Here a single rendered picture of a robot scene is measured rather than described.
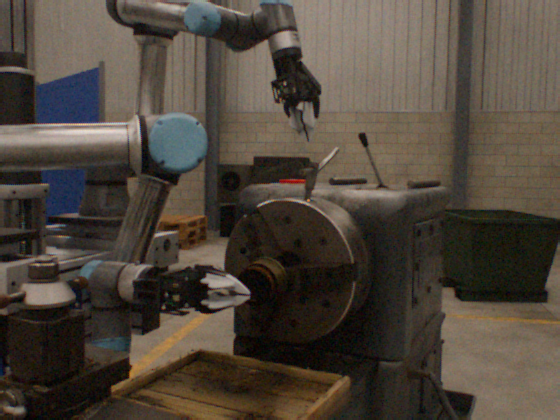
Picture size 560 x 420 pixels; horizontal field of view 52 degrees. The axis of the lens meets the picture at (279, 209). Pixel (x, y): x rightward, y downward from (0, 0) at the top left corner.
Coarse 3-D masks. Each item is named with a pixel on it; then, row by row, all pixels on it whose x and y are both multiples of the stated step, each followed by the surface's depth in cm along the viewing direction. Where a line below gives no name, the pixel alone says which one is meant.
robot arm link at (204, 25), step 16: (112, 0) 149; (128, 0) 146; (144, 0) 143; (160, 0) 139; (176, 0) 137; (112, 16) 153; (128, 16) 149; (144, 16) 144; (160, 16) 139; (176, 16) 135; (192, 16) 129; (208, 16) 127; (224, 16) 131; (192, 32) 130; (208, 32) 130; (224, 32) 133
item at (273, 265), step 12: (252, 264) 112; (264, 264) 111; (276, 264) 113; (240, 276) 111; (252, 276) 116; (264, 276) 108; (276, 276) 111; (252, 288) 116; (264, 288) 117; (276, 288) 111; (252, 300) 110; (264, 300) 109; (276, 300) 115
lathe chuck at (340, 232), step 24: (264, 216) 125; (288, 216) 122; (312, 216) 119; (336, 216) 121; (240, 240) 128; (288, 240) 122; (312, 240) 120; (336, 240) 117; (360, 240) 123; (240, 264) 128; (360, 264) 119; (312, 288) 120; (336, 288) 118; (360, 288) 120; (240, 312) 129; (288, 312) 123; (312, 312) 121; (336, 312) 118; (288, 336) 124; (312, 336) 121
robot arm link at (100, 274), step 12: (96, 264) 112; (108, 264) 111; (120, 264) 110; (84, 276) 111; (96, 276) 110; (108, 276) 109; (84, 288) 112; (96, 288) 110; (108, 288) 109; (96, 300) 110; (108, 300) 110; (120, 300) 110
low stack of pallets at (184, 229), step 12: (168, 216) 976; (180, 216) 978; (192, 216) 998; (204, 216) 989; (168, 228) 901; (180, 228) 883; (192, 228) 911; (204, 228) 988; (180, 240) 891; (192, 240) 938; (204, 240) 986
